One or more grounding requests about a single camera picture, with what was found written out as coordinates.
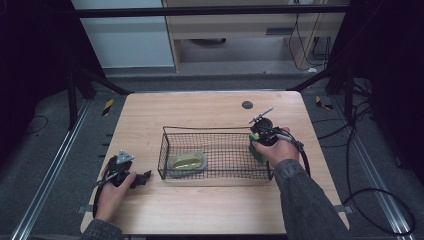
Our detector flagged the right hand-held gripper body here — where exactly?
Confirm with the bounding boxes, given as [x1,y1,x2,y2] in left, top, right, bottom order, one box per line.
[248,106,285,147]

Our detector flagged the right hand-held gripper cable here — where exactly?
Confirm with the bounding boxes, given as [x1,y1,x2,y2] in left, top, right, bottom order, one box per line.
[275,127,312,178]

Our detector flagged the person's right hand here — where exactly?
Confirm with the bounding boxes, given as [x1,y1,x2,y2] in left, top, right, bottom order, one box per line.
[251,126,301,170]

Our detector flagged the left hand-held gripper cable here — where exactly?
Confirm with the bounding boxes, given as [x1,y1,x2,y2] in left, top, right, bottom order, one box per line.
[92,159,118,220]

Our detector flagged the black looped floor cable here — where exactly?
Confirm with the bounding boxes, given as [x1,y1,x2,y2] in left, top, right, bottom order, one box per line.
[313,99,418,236]

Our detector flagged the white cabinet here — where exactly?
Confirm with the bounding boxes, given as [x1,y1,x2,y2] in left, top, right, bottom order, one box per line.
[71,0,176,70]

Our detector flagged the light wooden desk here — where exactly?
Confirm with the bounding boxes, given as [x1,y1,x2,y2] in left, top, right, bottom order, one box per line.
[162,0,348,73]

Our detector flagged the grey table bracket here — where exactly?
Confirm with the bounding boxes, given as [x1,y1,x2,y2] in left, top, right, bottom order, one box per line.
[334,204,354,215]
[76,204,96,215]

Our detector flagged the hand-held gripper cable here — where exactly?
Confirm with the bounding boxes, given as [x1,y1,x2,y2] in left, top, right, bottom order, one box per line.
[92,159,118,220]
[275,127,312,178]

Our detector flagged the green and yellow sponge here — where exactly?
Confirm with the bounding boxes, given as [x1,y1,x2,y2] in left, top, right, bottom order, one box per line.
[248,132,268,165]

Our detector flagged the dark curtain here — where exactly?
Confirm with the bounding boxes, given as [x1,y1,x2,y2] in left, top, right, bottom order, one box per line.
[0,0,105,164]
[332,0,424,186]

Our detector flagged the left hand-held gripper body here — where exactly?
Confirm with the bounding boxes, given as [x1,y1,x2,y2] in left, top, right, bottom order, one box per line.
[106,149,135,188]

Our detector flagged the thin black floor cable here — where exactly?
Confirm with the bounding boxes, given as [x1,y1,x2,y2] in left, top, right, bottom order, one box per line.
[20,114,50,137]

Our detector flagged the black hanging cables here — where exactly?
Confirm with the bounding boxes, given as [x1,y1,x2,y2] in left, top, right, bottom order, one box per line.
[287,12,332,73]

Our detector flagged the black horizontal bar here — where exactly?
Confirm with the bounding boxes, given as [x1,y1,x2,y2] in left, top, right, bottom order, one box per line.
[74,4,350,19]

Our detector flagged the black metal stand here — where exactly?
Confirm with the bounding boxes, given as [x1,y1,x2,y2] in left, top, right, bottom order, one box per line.
[65,64,134,132]
[286,61,357,125]

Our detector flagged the black wire basket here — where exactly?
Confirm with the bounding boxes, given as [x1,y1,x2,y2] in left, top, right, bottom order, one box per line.
[157,125,278,182]

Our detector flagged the aluminium floor rail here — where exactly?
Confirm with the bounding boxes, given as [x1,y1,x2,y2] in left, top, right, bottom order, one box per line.
[9,99,93,240]
[329,95,418,240]

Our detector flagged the person's left hand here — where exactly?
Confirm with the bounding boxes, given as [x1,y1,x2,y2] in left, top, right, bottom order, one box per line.
[94,171,138,223]

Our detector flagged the yellow and black tape strip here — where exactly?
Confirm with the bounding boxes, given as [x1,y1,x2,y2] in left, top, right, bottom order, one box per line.
[101,98,115,117]
[314,95,335,111]

